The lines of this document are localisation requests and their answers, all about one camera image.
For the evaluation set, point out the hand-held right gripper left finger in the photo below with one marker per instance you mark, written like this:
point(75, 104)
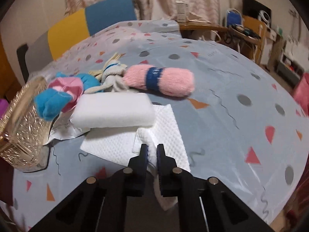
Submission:
point(144, 155)

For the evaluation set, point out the black monitor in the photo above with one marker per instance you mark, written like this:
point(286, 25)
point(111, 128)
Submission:
point(253, 7)

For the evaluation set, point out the white printed packet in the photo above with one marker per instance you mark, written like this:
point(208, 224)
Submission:
point(62, 130)

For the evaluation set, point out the grey storage drawers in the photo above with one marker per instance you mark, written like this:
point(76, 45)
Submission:
point(289, 70)

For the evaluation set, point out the grey yellow blue chair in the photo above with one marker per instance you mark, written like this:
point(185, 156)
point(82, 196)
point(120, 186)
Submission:
point(67, 33)

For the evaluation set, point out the purple box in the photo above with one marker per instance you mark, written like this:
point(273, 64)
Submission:
point(3, 110)

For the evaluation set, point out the white carton box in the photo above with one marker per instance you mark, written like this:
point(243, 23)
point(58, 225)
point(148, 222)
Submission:
point(182, 12)

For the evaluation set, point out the blue bag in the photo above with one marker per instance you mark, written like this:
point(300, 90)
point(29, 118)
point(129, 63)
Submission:
point(233, 19)

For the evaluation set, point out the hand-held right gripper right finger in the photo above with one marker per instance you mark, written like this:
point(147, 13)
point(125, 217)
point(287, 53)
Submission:
point(160, 160)

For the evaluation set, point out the wooden shelf unit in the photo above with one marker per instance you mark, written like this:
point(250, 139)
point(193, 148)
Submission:
point(252, 29)

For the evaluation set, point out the pink towel with navy band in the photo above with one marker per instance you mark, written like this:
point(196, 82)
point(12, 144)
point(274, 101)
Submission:
point(173, 82)

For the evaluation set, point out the white sponge block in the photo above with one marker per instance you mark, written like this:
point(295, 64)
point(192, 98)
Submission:
point(113, 111)

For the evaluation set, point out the gold tray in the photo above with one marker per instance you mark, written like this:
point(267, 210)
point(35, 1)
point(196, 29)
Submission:
point(21, 130)

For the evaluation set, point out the blue and pink plush toy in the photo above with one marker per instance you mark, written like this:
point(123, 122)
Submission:
point(53, 104)

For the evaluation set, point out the printed tablecloth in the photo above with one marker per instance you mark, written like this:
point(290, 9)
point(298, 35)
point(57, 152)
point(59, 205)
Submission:
point(217, 101)

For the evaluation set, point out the white paper towel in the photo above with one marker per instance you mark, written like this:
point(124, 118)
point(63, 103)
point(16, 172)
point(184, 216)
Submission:
point(169, 130)

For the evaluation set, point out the pink cloth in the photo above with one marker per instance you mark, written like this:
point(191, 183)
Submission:
point(303, 94)

